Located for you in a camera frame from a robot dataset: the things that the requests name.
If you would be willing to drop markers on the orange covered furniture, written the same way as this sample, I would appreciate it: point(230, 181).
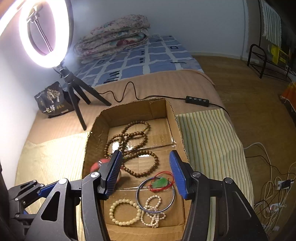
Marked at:
point(289, 95)

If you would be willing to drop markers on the ring light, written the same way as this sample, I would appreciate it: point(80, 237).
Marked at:
point(56, 20)

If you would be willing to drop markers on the striped yellow cloth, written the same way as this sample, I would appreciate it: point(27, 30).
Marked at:
point(205, 139)

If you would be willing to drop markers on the black tripod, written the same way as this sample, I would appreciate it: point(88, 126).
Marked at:
point(75, 84)

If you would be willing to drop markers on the cable inline controller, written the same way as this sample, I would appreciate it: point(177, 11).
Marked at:
point(197, 101)

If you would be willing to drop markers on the hanging striped towel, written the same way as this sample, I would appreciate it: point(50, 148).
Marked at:
point(271, 24)

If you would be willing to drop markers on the phone holder clamp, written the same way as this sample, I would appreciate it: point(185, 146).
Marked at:
point(33, 18)

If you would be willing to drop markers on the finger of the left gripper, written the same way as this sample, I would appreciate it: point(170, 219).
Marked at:
point(46, 189)

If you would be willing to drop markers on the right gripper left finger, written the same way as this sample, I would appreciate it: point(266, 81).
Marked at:
point(105, 190)

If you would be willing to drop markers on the black metal rack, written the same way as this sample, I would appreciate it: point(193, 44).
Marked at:
point(260, 63)

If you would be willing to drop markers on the red strap wristwatch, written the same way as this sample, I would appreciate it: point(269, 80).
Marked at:
point(98, 165)

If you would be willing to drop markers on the blue patterned bedsheet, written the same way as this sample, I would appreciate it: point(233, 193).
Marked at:
point(158, 54)

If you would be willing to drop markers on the cardboard box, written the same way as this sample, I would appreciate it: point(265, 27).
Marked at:
point(147, 131)

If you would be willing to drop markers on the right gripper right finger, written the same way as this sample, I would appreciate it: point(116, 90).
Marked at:
point(182, 174)

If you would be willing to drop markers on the folded floral quilt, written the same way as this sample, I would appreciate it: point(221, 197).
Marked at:
point(123, 33)

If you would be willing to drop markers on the black snack bag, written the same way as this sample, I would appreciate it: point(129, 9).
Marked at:
point(54, 101)

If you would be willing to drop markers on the yellow box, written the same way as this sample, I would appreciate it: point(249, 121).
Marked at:
point(279, 57)

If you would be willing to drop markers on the tan bed blanket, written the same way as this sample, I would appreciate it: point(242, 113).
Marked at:
point(176, 85)

